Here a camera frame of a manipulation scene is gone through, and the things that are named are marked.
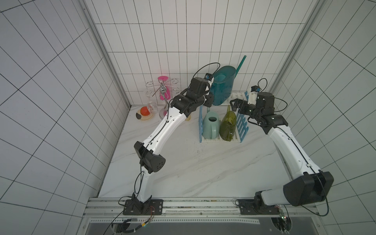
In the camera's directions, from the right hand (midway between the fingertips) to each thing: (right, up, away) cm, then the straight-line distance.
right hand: (231, 102), depth 78 cm
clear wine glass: (-47, -1, +18) cm, 51 cm away
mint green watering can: (-10, -13, +10) cm, 19 cm away
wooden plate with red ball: (-57, -5, +31) cm, 65 cm away
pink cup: (-38, +7, +13) cm, 41 cm away
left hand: (-13, +2, -2) cm, 13 cm away
